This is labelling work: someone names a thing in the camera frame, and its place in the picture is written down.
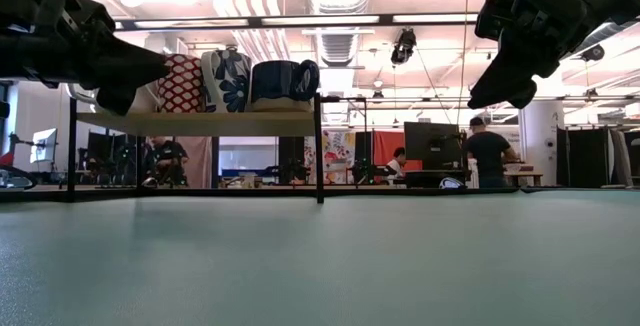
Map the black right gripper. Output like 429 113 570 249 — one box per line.
468 0 589 110

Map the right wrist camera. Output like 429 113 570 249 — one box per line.
474 0 516 42

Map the pink curtain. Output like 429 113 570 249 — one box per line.
177 136 215 190

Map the wooden table with boxes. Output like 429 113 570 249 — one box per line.
504 160 545 188

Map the red panel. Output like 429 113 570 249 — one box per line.
372 131 422 172

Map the wooden shelf black frame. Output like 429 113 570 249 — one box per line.
66 90 326 206

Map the white round column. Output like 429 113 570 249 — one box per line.
518 100 566 188

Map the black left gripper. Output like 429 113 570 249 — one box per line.
0 0 170 116

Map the red lattice pattern mug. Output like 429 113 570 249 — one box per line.
154 53 205 114

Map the black monitor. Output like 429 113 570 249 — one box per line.
403 121 471 190

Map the white monitor on arm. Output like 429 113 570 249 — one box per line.
28 128 59 165

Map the black curtain partition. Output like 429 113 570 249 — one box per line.
556 125 619 190

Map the green table mat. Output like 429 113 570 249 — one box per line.
0 190 640 326

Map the overhead light bar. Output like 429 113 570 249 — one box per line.
112 13 481 31

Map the black ceiling camera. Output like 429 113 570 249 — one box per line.
389 29 418 66
579 44 606 63

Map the blue flower pattern mug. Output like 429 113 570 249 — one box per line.
200 48 254 114

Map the black aluminium table frame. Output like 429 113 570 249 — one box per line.
0 187 561 203

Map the navy mug ring handle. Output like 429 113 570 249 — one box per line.
248 58 321 113

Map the colourful floral poster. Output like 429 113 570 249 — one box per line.
319 130 357 186

